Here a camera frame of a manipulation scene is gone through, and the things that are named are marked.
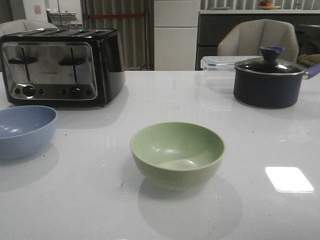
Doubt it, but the green bowl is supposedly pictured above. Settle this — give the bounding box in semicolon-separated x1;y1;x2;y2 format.
130;122;226;191

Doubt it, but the blue bowl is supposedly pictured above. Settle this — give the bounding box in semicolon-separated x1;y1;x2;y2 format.
0;105;58;160

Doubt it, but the clear plastic food container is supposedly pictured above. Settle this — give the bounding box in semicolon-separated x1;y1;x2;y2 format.
200;55;259;94

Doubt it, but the white refrigerator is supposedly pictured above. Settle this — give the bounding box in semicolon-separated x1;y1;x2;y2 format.
153;0;200;71

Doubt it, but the dark kitchen counter cabinet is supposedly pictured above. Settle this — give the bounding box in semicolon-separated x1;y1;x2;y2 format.
195;9;320;70

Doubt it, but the black and chrome toaster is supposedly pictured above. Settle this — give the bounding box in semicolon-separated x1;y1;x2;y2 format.
0;28;126;108

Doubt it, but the dark blue saucepan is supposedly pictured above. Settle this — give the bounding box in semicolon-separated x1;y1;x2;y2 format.
233;64;320;109

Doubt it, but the beige chair right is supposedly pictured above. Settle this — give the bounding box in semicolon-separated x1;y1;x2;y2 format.
217;19;299;63

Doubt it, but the beige chair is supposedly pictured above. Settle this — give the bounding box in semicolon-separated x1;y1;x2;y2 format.
0;19;57;37
217;19;299;63

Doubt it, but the glass pot lid blue knob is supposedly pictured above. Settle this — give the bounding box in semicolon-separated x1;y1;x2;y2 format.
234;46;306;75

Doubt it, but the red barrier tape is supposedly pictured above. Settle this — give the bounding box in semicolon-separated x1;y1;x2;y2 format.
87;13;145;19

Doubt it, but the fruit plate on counter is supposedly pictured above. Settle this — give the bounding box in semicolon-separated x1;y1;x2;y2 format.
258;0;281;10

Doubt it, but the beige chair left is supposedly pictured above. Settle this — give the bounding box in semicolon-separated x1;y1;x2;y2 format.
0;19;57;37

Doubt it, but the brown object behind pot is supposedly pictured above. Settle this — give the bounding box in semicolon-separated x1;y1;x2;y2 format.
297;54;320;67

